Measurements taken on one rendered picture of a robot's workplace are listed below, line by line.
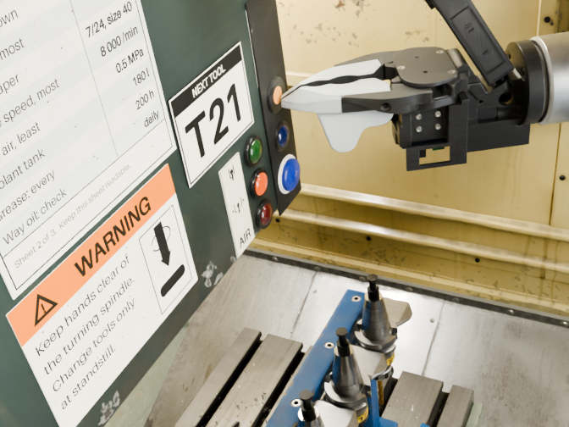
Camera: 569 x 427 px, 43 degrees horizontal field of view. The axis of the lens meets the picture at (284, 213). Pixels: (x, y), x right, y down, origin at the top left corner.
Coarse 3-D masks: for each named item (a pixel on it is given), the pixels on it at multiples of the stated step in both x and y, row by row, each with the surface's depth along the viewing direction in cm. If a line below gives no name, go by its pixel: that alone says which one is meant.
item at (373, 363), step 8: (352, 344) 107; (360, 352) 105; (368, 352) 105; (376, 352) 105; (360, 360) 104; (368, 360) 104; (376, 360) 104; (384, 360) 104; (360, 368) 103; (368, 368) 103; (376, 368) 103; (384, 368) 103; (368, 376) 102; (376, 376) 102
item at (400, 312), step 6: (384, 300) 114; (390, 300) 113; (396, 300) 113; (390, 306) 112; (396, 306) 112; (402, 306) 112; (408, 306) 112; (390, 312) 111; (396, 312) 111; (402, 312) 111; (408, 312) 111; (390, 318) 110; (396, 318) 110; (402, 318) 110; (408, 318) 110; (396, 324) 109
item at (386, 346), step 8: (360, 320) 109; (392, 320) 109; (360, 328) 109; (392, 328) 108; (360, 336) 107; (392, 336) 106; (360, 344) 107; (368, 344) 105; (376, 344) 105; (384, 344) 105; (392, 344) 106; (384, 352) 106
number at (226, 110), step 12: (240, 72) 56; (228, 84) 55; (240, 84) 56; (216, 96) 53; (228, 96) 55; (240, 96) 57; (216, 108) 54; (228, 108) 55; (240, 108) 57; (216, 120) 54; (228, 120) 55; (240, 120) 57; (216, 132) 54; (228, 132) 56; (216, 144) 55
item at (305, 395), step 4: (300, 392) 87; (304, 392) 87; (308, 392) 87; (300, 396) 86; (304, 396) 86; (308, 396) 86; (304, 400) 86; (308, 400) 86; (304, 404) 87; (308, 404) 87; (312, 404) 88; (304, 408) 87; (308, 408) 87; (312, 408) 87; (304, 412) 87; (308, 412) 87; (312, 412) 87; (304, 416) 88; (308, 416) 87; (312, 416) 88
